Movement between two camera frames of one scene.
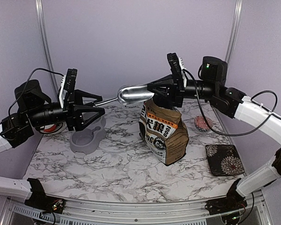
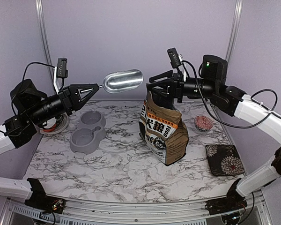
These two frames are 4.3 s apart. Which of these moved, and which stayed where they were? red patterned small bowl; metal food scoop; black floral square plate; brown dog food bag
Moved: metal food scoop
Stayed: black floral square plate; brown dog food bag; red patterned small bowl
